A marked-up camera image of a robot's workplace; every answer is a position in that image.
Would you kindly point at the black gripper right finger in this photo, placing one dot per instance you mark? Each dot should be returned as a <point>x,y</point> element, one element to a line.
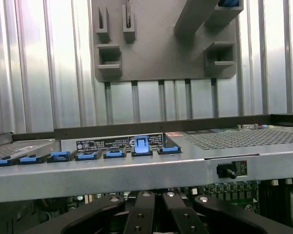
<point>183,217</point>

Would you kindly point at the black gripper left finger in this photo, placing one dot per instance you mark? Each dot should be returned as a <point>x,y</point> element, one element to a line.
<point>141,214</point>

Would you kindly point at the open black PC case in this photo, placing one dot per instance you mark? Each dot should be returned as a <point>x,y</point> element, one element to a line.
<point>112,178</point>

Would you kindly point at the green motherboard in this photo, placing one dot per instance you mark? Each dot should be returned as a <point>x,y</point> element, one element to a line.
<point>224,192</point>

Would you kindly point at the blue slot clip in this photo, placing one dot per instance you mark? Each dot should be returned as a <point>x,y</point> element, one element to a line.
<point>168,150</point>
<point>141,146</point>
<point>61,153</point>
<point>0,161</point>
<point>114,154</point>
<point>88,156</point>
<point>28,160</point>

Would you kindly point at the grey parts rack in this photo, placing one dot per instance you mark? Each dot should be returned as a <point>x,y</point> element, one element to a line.
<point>161,53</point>

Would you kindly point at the green RAM stick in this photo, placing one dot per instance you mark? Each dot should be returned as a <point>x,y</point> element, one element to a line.
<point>129,14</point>

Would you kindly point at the hard disk in blue caddy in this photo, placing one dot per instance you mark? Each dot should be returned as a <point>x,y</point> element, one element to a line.
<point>230,3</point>

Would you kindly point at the black intrusion switch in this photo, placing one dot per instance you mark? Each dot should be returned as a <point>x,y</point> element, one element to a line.
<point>228,170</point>

